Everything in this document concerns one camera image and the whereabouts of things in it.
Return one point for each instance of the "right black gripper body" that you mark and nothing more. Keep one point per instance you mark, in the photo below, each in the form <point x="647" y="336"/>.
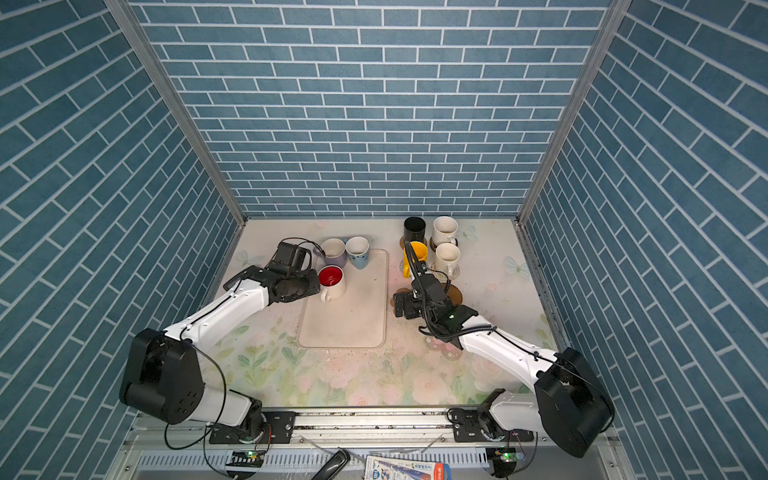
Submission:
<point x="413" y="307"/>

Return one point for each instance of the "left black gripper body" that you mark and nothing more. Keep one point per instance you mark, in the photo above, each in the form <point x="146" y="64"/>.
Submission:
<point x="303" y="284"/>

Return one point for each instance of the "brown cork round coaster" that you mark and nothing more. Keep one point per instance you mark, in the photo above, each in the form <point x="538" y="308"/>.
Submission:
<point x="455" y="295"/>

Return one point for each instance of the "red inside mug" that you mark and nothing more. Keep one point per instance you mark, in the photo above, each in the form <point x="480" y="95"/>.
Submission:
<point x="332" y="282"/>

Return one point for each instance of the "cream white mug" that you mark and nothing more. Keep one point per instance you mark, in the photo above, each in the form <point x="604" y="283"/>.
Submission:
<point x="447" y="258"/>

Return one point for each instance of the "yellow mug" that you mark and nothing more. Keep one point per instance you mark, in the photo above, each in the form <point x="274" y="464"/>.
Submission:
<point x="420" y="252"/>

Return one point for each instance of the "white mug grey handle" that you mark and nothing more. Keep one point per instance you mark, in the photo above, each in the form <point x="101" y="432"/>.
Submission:
<point x="333" y="252"/>

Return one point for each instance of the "pink flower coaster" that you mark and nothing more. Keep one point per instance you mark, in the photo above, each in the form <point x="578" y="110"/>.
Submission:
<point x="447" y="350"/>

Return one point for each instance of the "beige serving tray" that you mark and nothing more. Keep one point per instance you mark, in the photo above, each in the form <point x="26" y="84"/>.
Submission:
<point x="358" y="318"/>

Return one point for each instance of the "black mug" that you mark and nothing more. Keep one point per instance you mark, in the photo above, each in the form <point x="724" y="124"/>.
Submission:
<point x="414" y="229"/>

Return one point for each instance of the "light blue floral mug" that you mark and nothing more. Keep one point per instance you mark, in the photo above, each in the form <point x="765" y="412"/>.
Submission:
<point x="357" y="249"/>

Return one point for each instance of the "white speckled mug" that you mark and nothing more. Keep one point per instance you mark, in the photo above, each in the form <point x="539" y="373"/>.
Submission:
<point x="445" y="230"/>

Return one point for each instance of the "brown paw print coaster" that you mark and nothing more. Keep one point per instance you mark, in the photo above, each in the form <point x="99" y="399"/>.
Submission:
<point x="403" y="293"/>

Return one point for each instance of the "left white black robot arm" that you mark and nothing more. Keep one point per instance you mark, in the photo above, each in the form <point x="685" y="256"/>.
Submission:
<point x="162" y="376"/>

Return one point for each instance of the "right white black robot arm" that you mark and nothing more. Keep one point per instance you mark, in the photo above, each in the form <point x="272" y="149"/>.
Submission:
<point x="572" y="408"/>

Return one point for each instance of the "blue white printed package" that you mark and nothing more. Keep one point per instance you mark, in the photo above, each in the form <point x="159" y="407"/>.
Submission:
<point x="381" y="468"/>

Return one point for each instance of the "black handheld device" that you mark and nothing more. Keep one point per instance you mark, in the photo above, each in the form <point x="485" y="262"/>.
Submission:
<point x="333" y="466"/>

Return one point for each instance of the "green circuit board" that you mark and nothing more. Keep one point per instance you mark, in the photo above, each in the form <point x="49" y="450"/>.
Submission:
<point x="245" y="459"/>

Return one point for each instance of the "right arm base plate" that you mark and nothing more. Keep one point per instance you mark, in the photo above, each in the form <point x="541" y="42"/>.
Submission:
<point x="471" y="425"/>

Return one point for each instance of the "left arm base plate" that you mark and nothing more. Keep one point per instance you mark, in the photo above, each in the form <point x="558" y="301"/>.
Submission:
<point x="276" y="428"/>

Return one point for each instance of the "aluminium front rail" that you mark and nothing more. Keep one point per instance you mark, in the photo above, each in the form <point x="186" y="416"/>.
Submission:
<point x="412" y="433"/>

